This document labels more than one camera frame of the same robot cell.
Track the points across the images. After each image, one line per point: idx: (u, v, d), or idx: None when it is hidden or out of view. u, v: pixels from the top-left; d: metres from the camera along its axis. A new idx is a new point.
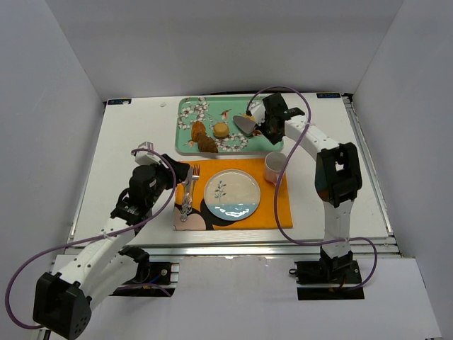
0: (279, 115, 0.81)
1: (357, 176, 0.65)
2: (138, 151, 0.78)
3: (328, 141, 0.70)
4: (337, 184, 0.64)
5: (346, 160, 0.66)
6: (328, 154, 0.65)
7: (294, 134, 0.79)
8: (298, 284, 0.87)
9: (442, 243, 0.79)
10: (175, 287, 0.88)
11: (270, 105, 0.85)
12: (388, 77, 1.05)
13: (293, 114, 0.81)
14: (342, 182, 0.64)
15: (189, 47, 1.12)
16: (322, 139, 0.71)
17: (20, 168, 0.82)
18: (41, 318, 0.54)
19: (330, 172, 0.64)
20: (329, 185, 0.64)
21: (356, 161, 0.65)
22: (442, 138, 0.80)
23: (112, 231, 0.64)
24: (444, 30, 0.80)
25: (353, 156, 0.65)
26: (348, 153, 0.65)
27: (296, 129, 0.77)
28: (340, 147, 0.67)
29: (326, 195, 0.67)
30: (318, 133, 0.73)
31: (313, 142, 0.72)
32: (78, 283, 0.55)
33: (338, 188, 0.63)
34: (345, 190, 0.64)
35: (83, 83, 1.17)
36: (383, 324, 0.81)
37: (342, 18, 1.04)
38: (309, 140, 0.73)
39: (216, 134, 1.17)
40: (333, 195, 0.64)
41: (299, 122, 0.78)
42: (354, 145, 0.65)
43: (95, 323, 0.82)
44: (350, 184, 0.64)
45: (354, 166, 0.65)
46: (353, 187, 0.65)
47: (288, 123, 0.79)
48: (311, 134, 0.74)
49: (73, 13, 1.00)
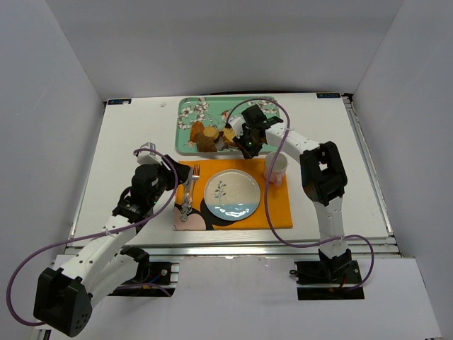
0: (260, 125, 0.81)
1: (342, 172, 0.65)
2: (140, 151, 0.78)
3: (309, 142, 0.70)
4: (323, 183, 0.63)
5: (328, 159, 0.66)
6: (309, 155, 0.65)
7: (275, 142, 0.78)
8: (298, 284, 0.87)
9: (442, 242, 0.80)
10: (175, 287, 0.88)
11: (250, 118, 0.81)
12: (388, 77, 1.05)
13: (272, 123, 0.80)
14: (327, 180, 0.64)
15: (190, 47, 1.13)
16: (302, 142, 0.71)
17: (20, 168, 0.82)
18: (42, 314, 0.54)
19: (314, 172, 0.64)
20: (316, 184, 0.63)
21: (338, 157, 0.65)
22: (442, 138, 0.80)
23: (115, 227, 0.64)
24: (444, 30, 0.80)
25: (335, 153, 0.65)
26: (329, 151, 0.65)
27: (277, 136, 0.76)
28: (321, 147, 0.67)
29: (315, 196, 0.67)
30: (298, 137, 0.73)
31: (296, 146, 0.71)
32: (80, 279, 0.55)
33: (325, 186, 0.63)
34: (331, 188, 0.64)
35: (83, 83, 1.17)
36: (383, 324, 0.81)
37: (341, 19, 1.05)
38: (291, 144, 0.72)
39: (201, 149, 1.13)
40: (321, 195, 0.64)
41: (279, 129, 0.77)
42: (333, 144, 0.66)
43: (94, 323, 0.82)
44: (336, 181, 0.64)
45: (337, 164, 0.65)
46: (339, 183, 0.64)
47: (269, 132, 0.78)
48: (292, 139, 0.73)
49: (74, 13, 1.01)
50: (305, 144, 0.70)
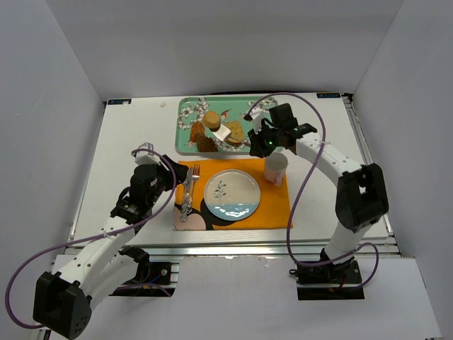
0: (289, 133, 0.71)
1: (383, 199, 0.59)
2: (139, 151, 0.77)
3: (349, 161, 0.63)
4: (361, 210, 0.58)
5: (370, 182, 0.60)
6: (351, 176, 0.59)
7: (306, 153, 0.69)
8: (298, 284, 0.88)
9: (442, 243, 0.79)
10: (175, 287, 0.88)
11: (277, 120, 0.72)
12: (388, 77, 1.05)
13: (304, 132, 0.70)
14: (366, 207, 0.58)
15: (189, 47, 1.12)
16: (340, 160, 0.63)
17: (20, 169, 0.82)
18: (42, 317, 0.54)
19: (353, 196, 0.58)
20: (353, 210, 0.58)
21: (381, 182, 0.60)
22: (442, 138, 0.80)
23: (112, 229, 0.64)
24: (444, 30, 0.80)
25: (378, 177, 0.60)
26: (374, 175, 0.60)
27: (310, 149, 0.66)
28: (363, 168, 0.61)
29: (345, 221, 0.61)
30: (335, 153, 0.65)
31: (332, 164, 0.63)
32: (78, 283, 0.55)
33: (363, 213, 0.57)
34: (369, 216, 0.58)
35: (83, 83, 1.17)
36: (382, 325, 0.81)
37: (342, 19, 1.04)
38: (327, 161, 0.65)
39: (201, 149, 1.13)
40: (356, 222, 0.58)
41: (313, 141, 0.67)
42: (378, 167, 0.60)
43: (94, 323, 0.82)
44: (376, 209, 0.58)
45: (379, 190, 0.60)
46: (379, 212, 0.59)
47: (299, 142, 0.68)
48: (328, 154, 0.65)
49: (73, 13, 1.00)
50: (344, 163, 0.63)
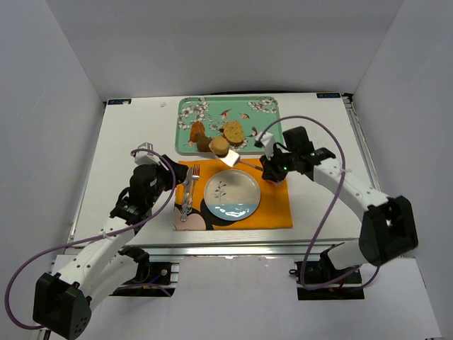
0: (306, 158, 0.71)
1: (413, 234, 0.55)
2: (138, 151, 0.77)
3: (374, 193, 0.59)
4: (388, 248, 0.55)
5: (398, 216, 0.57)
6: (378, 212, 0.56)
7: (326, 181, 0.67)
8: (298, 284, 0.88)
9: (442, 243, 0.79)
10: (175, 287, 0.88)
11: (292, 144, 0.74)
12: (389, 77, 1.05)
13: (321, 158, 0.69)
14: (395, 245, 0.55)
15: (189, 46, 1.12)
16: (364, 191, 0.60)
17: (20, 169, 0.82)
18: (41, 318, 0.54)
19: (380, 234, 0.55)
20: (379, 247, 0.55)
21: (411, 217, 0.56)
22: (442, 138, 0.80)
23: (112, 230, 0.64)
24: (445, 30, 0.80)
25: (407, 211, 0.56)
26: (402, 210, 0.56)
27: (330, 176, 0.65)
28: (390, 202, 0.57)
29: (371, 255, 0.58)
30: (357, 183, 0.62)
31: (355, 195, 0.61)
32: (77, 284, 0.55)
33: (389, 251, 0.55)
34: (396, 253, 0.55)
35: (83, 83, 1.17)
36: (382, 325, 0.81)
37: (342, 19, 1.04)
38: (350, 193, 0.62)
39: (201, 149, 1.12)
40: (383, 259, 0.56)
41: (333, 168, 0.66)
42: (408, 202, 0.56)
43: (94, 323, 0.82)
44: (404, 245, 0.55)
45: (408, 224, 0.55)
46: (407, 248, 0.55)
47: (318, 168, 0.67)
48: (350, 185, 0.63)
49: (73, 13, 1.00)
50: (368, 195, 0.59)
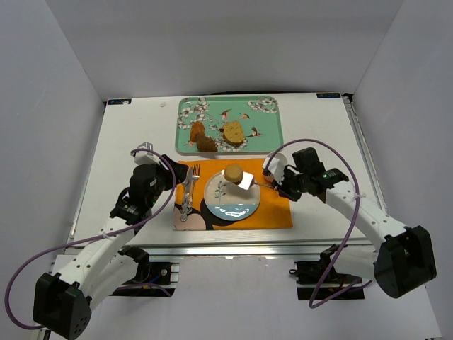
0: (318, 180, 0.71)
1: (431, 265, 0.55)
2: (138, 151, 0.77)
3: (390, 221, 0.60)
4: (407, 280, 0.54)
5: (416, 246, 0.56)
6: (397, 243, 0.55)
7: (340, 205, 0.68)
8: (298, 284, 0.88)
9: (441, 242, 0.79)
10: (175, 287, 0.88)
11: (303, 166, 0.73)
12: (388, 77, 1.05)
13: (334, 180, 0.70)
14: (413, 277, 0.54)
15: (189, 46, 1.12)
16: (381, 219, 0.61)
17: (20, 168, 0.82)
18: (41, 318, 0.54)
19: (400, 266, 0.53)
20: (398, 280, 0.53)
21: (429, 248, 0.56)
22: (442, 138, 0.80)
23: (112, 230, 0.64)
24: (445, 30, 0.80)
25: (426, 243, 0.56)
26: (420, 241, 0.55)
27: (344, 201, 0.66)
28: (408, 231, 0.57)
29: (387, 287, 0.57)
30: (373, 210, 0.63)
31: (371, 223, 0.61)
32: (77, 284, 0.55)
33: (408, 284, 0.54)
34: (415, 285, 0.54)
35: (83, 82, 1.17)
36: (382, 325, 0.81)
37: (342, 18, 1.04)
38: (365, 220, 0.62)
39: (201, 149, 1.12)
40: (401, 292, 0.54)
41: (345, 192, 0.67)
42: (426, 233, 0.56)
43: (94, 324, 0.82)
44: (422, 276, 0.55)
45: (427, 256, 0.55)
46: (425, 278, 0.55)
47: (331, 192, 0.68)
48: (365, 211, 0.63)
49: (73, 13, 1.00)
50: (385, 224, 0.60)
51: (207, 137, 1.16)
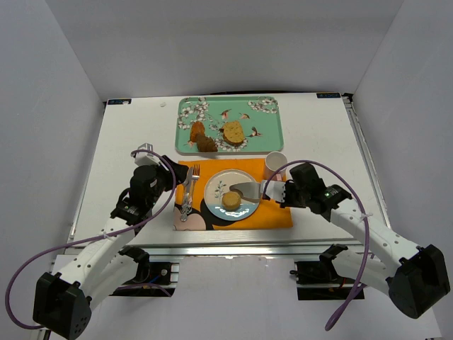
0: (321, 199, 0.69)
1: (445, 282, 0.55)
2: (138, 151, 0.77)
3: (401, 242, 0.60)
4: (424, 302, 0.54)
5: (429, 265, 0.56)
6: (412, 266, 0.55)
7: (347, 226, 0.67)
8: (298, 284, 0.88)
9: (441, 243, 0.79)
10: (175, 287, 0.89)
11: (303, 183, 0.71)
12: (389, 77, 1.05)
13: (337, 198, 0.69)
14: (429, 297, 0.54)
15: (189, 46, 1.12)
16: (392, 241, 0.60)
17: (20, 168, 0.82)
18: (41, 318, 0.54)
19: (417, 290, 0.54)
20: (416, 303, 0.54)
21: (442, 265, 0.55)
22: (442, 138, 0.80)
23: (113, 230, 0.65)
24: (445, 31, 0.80)
25: (439, 261, 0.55)
26: (434, 260, 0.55)
27: (351, 222, 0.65)
28: (420, 251, 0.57)
29: (403, 307, 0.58)
30: (383, 231, 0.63)
31: (383, 246, 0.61)
32: (78, 284, 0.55)
33: (425, 304, 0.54)
34: (431, 304, 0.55)
35: (83, 82, 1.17)
36: (382, 325, 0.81)
37: (342, 18, 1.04)
38: (376, 241, 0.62)
39: (201, 150, 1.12)
40: (420, 313, 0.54)
41: (352, 212, 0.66)
42: (439, 251, 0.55)
43: (94, 324, 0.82)
44: (437, 295, 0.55)
45: (441, 274, 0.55)
46: (440, 295, 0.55)
47: (337, 212, 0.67)
48: (375, 232, 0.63)
49: (73, 13, 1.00)
50: (396, 246, 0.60)
51: (207, 137, 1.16)
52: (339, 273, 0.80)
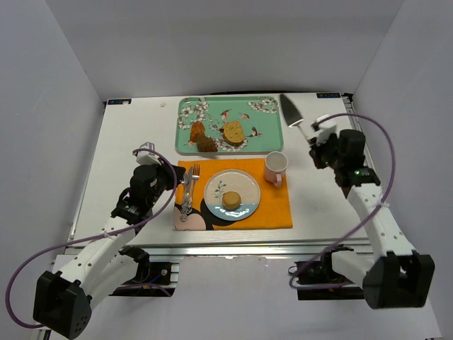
0: (349, 174, 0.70)
1: (422, 296, 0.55)
2: (139, 151, 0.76)
3: (399, 240, 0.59)
4: (390, 297, 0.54)
5: (415, 271, 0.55)
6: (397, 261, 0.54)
7: (359, 205, 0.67)
8: (298, 284, 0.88)
9: (440, 243, 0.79)
10: (175, 287, 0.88)
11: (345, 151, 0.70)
12: (388, 77, 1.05)
13: (364, 180, 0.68)
14: (398, 296, 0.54)
15: (190, 46, 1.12)
16: (391, 234, 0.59)
17: (20, 168, 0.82)
18: (41, 317, 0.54)
19: (390, 283, 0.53)
20: (381, 293, 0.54)
21: (428, 279, 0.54)
22: (442, 138, 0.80)
23: (113, 229, 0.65)
24: (444, 31, 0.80)
25: (427, 273, 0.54)
26: (422, 268, 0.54)
27: (364, 203, 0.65)
28: (413, 256, 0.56)
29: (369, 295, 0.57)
30: (388, 222, 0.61)
31: (379, 234, 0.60)
32: (78, 282, 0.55)
33: (390, 301, 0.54)
34: (396, 306, 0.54)
35: (83, 82, 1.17)
36: (382, 325, 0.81)
37: (342, 19, 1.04)
38: (376, 229, 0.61)
39: (201, 149, 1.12)
40: (379, 304, 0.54)
41: (370, 195, 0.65)
42: (432, 263, 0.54)
43: (94, 324, 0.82)
44: (407, 301, 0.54)
45: (421, 286, 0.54)
46: (409, 304, 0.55)
47: (355, 190, 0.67)
48: (379, 221, 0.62)
49: (73, 13, 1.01)
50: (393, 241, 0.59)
51: (207, 137, 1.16)
52: (334, 268, 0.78)
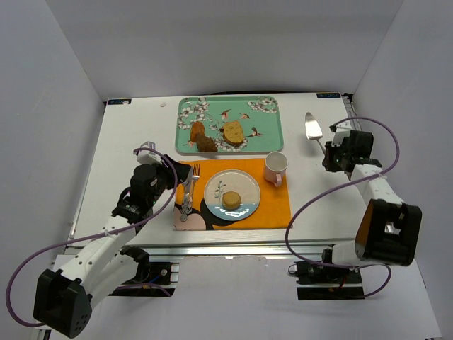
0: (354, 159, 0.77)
1: (409, 246, 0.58)
2: (140, 151, 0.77)
3: (391, 195, 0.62)
4: (376, 244, 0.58)
5: (403, 222, 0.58)
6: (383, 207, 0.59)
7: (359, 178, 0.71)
8: (298, 284, 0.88)
9: (440, 242, 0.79)
10: (175, 287, 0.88)
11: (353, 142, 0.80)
12: (388, 78, 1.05)
13: (367, 162, 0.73)
14: (384, 244, 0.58)
15: (189, 47, 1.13)
16: (384, 191, 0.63)
17: (20, 168, 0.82)
18: (42, 316, 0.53)
19: (376, 229, 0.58)
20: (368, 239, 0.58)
21: (415, 229, 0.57)
22: (441, 138, 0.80)
23: (114, 229, 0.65)
24: (444, 32, 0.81)
25: (413, 222, 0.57)
26: (408, 219, 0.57)
27: (362, 173, 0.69)
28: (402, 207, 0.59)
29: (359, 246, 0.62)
30: (383, 185, 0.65)
31: (373, 190, 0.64)
32: (79, 280, 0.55)
33: (376, 248, 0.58)
34: (384, 253, 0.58)
35: (83, 83, 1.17)
36: (382, 325, 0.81)
37: (342, 20, 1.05)
38: (370, 188, 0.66)
39: (201, 149, 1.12)
40: (367, 250, 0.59)
41: (369, 169, 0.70)
42: (418, 214, 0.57)
43: (94, 324, 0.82)
44: (396, 251, 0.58)
45: (408, 236, 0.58)
46: (397, 256, 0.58)
47: (357, 167, 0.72)
48: (376, 183, 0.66)
49: (73, 13, 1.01)
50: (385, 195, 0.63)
51: (207, 137, 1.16)
52: (333, 259, 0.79)
